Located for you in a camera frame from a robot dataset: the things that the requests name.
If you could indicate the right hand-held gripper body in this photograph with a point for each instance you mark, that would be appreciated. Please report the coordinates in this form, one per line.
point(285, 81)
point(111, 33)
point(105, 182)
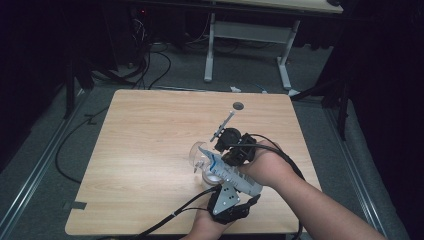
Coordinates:
point(233, 140)

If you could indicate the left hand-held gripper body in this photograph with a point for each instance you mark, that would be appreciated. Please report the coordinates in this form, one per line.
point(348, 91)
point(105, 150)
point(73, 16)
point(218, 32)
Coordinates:
point(225, 206)

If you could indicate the white and blue pouch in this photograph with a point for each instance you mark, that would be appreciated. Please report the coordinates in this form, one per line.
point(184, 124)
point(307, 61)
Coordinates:
point(233, 178)

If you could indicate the clear glass jar with lid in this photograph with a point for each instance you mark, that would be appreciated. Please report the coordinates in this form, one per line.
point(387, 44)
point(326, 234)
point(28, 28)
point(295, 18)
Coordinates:
point(196, 156)

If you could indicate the person's left hand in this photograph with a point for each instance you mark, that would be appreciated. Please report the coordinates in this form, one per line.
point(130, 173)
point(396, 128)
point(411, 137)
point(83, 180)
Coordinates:
point(205, 228)

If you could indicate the person's right hand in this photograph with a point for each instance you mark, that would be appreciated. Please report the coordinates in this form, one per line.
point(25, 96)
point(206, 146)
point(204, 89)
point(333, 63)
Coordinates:
point(270, 166)

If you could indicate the round grey table grommet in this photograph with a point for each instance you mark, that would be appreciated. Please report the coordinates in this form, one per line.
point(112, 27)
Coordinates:
point(238, 106)

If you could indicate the small white plug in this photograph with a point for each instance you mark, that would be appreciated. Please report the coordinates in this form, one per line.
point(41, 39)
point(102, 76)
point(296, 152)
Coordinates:
point(235, 89)

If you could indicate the black stand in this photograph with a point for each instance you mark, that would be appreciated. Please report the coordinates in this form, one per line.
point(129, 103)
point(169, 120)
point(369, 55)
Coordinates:
point(70, 86)
point(341, 106)

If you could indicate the grey tape strip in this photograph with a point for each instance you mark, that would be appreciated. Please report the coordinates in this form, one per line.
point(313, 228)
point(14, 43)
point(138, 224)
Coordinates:
point(75, 205)

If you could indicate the dark curtain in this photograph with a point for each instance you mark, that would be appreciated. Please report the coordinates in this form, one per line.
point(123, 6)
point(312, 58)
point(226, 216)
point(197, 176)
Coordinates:
point(33, 66)
point(390, 100)

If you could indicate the metal floor rail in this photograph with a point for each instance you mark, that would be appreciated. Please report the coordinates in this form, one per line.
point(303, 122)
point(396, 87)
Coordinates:
point(356, 173)
point(36, 170)

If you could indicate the desk with white metal frame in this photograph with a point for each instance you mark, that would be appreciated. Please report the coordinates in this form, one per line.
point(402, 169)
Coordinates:
point(250, 31)

